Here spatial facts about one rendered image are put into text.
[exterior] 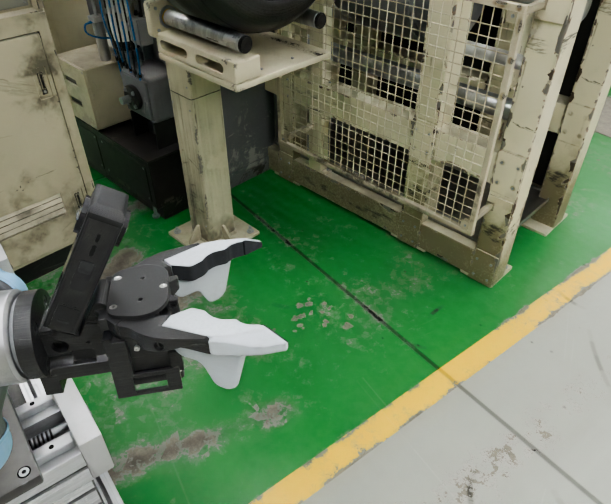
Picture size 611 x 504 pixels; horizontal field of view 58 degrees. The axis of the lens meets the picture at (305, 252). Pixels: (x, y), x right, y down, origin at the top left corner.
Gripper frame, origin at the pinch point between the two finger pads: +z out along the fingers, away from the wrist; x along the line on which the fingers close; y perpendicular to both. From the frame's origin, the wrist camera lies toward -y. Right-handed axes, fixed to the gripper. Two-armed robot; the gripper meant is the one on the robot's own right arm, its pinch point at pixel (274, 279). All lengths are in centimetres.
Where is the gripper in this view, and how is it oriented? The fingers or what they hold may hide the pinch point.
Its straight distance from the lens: 46.1
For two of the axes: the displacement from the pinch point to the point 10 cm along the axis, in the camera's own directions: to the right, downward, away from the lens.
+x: 2.0, 5.1, -8.4
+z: 9.8, -1.2, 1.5
